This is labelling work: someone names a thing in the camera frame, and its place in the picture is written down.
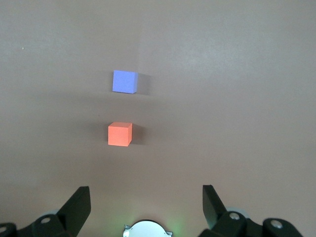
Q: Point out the orange foam block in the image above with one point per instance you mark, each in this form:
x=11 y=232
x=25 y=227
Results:
x=119 y=134

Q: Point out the brown table cover mat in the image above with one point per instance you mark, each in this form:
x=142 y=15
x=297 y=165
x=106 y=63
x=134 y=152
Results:
x=222 y=111

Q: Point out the purple foam block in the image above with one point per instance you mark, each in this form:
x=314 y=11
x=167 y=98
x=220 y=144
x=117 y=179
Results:
x=124 y=82

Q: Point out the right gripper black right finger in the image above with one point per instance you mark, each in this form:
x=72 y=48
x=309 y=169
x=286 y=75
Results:
x=227 y=224

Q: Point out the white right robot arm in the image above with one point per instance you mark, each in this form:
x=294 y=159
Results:
x=146 y=230

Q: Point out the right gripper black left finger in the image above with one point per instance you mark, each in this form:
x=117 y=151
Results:
x=61 y=222

